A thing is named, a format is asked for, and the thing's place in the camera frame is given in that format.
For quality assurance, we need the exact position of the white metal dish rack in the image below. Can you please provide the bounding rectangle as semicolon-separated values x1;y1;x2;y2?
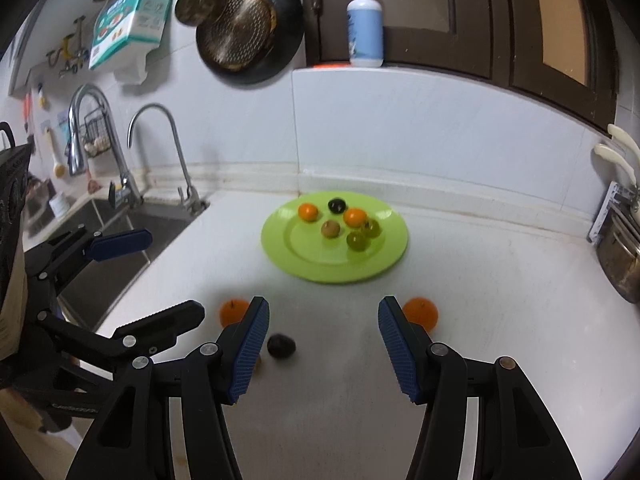
587;182;640;246

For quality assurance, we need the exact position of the yellow wall hook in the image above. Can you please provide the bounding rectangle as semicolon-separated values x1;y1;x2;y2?
47;17;88;78

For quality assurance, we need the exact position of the white blue pump bottle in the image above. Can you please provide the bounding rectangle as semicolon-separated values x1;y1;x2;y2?
346;0;386;68

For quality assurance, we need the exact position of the green plate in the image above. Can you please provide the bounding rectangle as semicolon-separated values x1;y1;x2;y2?
260;192;410;285

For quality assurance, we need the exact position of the tall chrome faucet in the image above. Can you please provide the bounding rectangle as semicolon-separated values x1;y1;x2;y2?
67;84;143;208

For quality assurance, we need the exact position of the black frying pan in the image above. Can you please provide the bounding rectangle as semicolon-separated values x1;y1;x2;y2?
195;0;306;86

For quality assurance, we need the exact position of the black wire basket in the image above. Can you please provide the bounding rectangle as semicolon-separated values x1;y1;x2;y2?
82;110;113;156

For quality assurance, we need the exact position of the yellow dish brush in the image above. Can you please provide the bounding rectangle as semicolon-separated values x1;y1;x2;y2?
45;127;66;178

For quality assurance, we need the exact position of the white plastic bag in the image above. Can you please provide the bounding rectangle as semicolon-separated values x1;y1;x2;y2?
112;47;158;86

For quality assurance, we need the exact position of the steel sink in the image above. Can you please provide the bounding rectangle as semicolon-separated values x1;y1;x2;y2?
30;195;196;331

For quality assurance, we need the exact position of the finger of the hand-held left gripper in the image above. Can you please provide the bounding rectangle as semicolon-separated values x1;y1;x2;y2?
24;224;153;311
35;300;206;368

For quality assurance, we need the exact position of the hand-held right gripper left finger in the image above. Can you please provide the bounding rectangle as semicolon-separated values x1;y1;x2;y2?
65;296;271;480

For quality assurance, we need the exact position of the green white paper box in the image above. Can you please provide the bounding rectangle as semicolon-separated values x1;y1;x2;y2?
88;0;178;71

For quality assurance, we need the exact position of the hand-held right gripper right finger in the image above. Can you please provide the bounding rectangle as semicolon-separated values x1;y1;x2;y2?
377;296;583;480

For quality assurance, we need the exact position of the thin chrome faucet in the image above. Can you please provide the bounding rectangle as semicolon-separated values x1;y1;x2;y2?
127;103;208;213

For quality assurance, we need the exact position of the dark brown window frame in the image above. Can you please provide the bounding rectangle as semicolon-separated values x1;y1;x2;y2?
300;0;621;128

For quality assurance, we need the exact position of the steel pot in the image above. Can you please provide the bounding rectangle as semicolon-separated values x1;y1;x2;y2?
595;215;640;303

